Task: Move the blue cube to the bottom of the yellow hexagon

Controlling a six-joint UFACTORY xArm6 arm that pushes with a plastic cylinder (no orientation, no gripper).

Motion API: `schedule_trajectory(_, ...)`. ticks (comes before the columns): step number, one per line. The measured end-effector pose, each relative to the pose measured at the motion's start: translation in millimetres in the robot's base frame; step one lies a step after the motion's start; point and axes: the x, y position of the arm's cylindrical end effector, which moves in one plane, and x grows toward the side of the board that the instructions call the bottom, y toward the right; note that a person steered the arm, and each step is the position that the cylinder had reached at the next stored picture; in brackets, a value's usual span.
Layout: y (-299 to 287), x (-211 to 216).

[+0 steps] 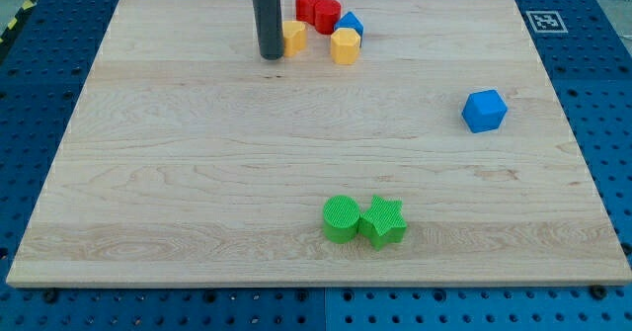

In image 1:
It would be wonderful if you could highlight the green star block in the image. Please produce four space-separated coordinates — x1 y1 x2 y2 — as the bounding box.
358 196 407 251

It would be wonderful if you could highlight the blue pentagon block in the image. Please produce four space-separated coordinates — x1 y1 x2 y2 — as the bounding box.
334 11 364 40

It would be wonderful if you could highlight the yellow heart block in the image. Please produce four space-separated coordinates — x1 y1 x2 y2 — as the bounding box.
282 20 307 57

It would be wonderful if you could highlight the red star block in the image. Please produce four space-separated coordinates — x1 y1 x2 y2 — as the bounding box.
295 0 320 25

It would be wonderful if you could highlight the green cylinder block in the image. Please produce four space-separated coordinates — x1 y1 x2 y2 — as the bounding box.
323 196 360 244

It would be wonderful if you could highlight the yellow hexagon block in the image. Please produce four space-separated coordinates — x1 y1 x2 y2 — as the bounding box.
330 28 361 65

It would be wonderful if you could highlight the white fiducial marker tag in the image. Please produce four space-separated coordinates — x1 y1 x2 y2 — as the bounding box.
526 10 568 34

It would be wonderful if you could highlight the light wooden board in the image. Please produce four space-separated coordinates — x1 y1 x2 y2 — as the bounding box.
7 0 631 288

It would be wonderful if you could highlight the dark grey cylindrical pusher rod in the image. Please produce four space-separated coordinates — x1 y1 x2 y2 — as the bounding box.
252 0 283 60

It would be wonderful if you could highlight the blue cube block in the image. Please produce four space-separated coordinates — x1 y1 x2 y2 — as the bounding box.
461 90 508 133

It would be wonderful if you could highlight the red cylinder block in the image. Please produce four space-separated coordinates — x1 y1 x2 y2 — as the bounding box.
314 0 342 35

